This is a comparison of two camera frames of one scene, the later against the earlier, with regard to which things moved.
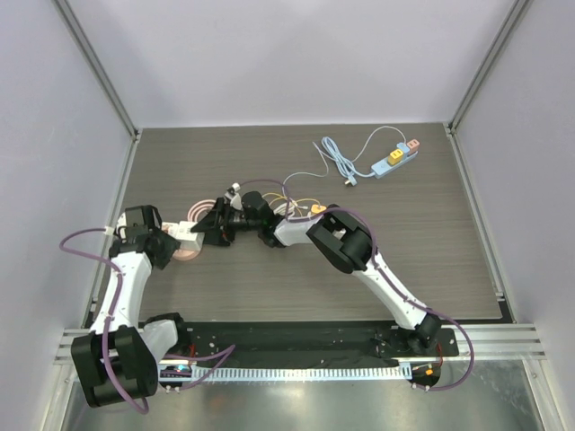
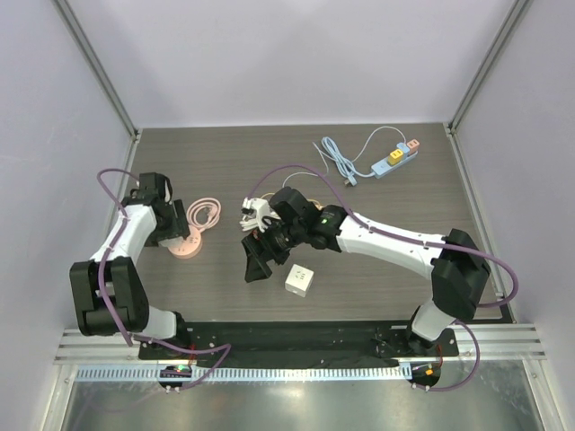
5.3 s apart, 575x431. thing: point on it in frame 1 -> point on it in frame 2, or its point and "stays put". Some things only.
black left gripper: (170, 245) -> (179, 226)
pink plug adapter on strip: (413, 145) stays put
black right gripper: (224, 223) -> (262, 247)
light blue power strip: (384, 167) stays put
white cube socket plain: (189, 240) -> (299, 280)
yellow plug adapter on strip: (395, 156) stays put
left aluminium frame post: (100, 69) stays put
